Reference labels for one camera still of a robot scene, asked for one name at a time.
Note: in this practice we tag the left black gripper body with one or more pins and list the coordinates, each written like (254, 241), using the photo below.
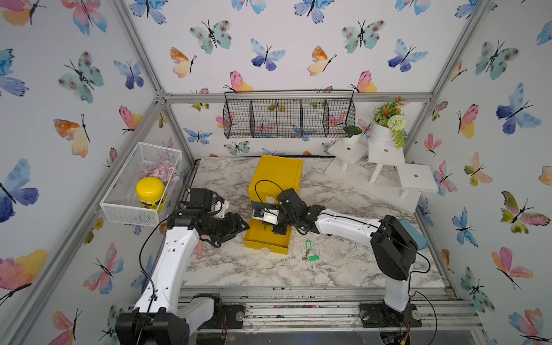
(217, 228)

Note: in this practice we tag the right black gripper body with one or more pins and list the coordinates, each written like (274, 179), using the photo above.
(284, 221)

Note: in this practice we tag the yellow bottom drawer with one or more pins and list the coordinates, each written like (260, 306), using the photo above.
(260, 236)

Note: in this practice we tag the yellow plastic drawer cabinet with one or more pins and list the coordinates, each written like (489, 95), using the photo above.
(273, 175)

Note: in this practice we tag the green tag key bunch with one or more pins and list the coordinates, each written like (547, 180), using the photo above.
(309, 255)

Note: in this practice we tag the teal drawer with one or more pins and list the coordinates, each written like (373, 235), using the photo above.
(260, 209)

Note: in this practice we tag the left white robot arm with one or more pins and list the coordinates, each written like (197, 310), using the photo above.
(156, 317)

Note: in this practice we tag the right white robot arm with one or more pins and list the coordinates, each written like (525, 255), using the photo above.
(394, 249)

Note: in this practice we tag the yellow lidded jar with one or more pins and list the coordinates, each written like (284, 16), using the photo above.
(150, 192)

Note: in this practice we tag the pink flower bunch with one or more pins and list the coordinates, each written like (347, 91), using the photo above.
(165, 171)

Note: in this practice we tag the white tiered step shelf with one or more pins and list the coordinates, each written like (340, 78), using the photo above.
(381, 173)

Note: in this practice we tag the small white pot green plant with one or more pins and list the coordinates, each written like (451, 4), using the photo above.
(353, 134)

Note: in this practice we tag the white pot with flowers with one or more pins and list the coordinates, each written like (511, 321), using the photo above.
(388, 125)

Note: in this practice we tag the teal paddle board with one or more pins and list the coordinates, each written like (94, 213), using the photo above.
(421, 241)

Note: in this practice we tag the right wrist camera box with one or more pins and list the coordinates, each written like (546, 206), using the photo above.
(271, 218)

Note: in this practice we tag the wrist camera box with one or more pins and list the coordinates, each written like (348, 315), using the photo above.
(220, 207)
(271, 218)

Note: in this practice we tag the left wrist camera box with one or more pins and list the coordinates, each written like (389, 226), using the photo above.
(220, 207)

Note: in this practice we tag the white mesh wall basket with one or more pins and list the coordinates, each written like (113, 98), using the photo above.
(121, 204)

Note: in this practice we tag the black wire wall basket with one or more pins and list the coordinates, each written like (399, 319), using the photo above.
(295, 114)

